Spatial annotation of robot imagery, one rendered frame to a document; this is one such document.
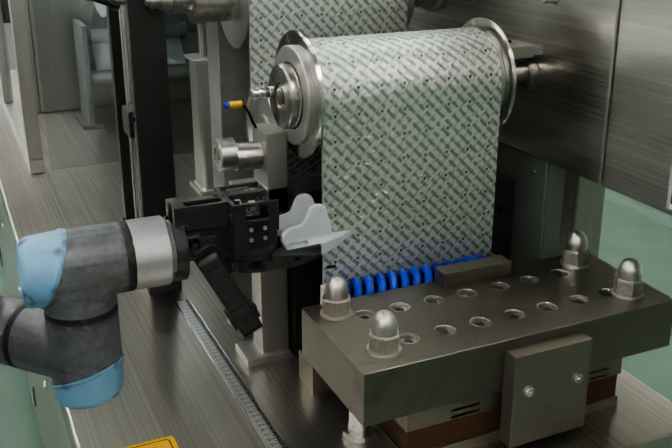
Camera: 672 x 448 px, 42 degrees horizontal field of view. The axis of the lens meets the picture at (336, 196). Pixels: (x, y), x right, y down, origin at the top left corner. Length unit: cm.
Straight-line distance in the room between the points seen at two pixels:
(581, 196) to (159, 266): 72
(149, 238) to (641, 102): 55
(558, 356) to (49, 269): 53
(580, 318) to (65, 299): 55
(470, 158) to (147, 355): 49
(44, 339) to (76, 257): 11
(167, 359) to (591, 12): 68
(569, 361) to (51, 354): 55
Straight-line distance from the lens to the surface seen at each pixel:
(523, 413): 98
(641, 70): 102
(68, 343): 95
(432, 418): 95
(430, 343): 93
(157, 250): 92
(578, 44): 110
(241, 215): 93
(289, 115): 99
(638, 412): 111
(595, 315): 102
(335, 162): 99
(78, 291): 92
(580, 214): 141
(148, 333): 124
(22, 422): 281
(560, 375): 99
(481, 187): 110
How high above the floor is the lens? 148
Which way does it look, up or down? 19 degrees down
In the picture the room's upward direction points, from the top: straight up
